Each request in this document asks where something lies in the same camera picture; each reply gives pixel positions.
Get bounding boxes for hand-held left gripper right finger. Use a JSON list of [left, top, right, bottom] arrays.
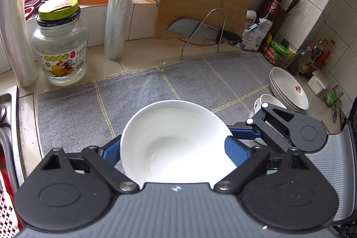
[[212, 136, 307, 195]]

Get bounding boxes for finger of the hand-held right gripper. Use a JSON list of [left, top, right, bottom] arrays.
[[227, 103, 298, 153]]

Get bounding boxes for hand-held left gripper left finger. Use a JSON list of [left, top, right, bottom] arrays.
[[41, 138, 140, 194]]

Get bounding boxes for white fruit print plate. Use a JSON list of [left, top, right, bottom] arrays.
[[269, 66, 310, 109], [269, 79, 308, 111], [270, 85, 306, 112]]

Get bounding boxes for small green label bottle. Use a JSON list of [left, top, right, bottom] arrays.
[[323, 84, 344, 108]]

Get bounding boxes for grey checked dish towel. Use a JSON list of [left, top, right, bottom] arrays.
[[37, 52, 345, 172]]

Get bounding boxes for white plastic box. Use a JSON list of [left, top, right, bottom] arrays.
[[307, 70, 329, 95]]

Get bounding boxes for green lid sauce jar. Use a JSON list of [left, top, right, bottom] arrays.
[[264, 40, 290, 66]]

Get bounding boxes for yellow cap spice jar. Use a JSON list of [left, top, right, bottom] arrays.
[[287, 47, 298, 69]]

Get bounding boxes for dark bottle yellow label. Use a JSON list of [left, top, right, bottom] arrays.
[[261, 33, 273, 54]]

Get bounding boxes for white blue food bag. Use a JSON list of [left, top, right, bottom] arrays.
[[237, 18, 273, 50]]

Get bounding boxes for red label bottle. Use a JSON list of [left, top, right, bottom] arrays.
[[315, 38, 335, 69]]

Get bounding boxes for steel sink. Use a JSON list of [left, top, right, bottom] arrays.
[[0, 85, 38, 238]]

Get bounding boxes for glass jar green lid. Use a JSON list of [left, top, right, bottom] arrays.
[[31, 0, 89, 86]]

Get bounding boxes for dark wooden knife block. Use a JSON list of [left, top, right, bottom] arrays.
[[258, 0, 292, 33]]

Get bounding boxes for soy sauce bottle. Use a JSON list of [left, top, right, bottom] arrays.
[[260, 0, 281, 33]]

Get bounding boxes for tall plastic wrap roll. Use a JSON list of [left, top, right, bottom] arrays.
[[103, 0, 146, 61]]

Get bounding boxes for short plastic wrap roll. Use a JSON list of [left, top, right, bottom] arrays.
[[0, 0, 40, 88]]

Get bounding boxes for black handled kitchen knife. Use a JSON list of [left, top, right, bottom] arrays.
[[166, 18, 243, 45]]

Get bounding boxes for steel wire rack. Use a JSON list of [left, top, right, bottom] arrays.
[[180, 8, 226, 59]]

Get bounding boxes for red handled scissors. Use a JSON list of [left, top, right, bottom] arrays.
[[24, 0, 42, 22]]

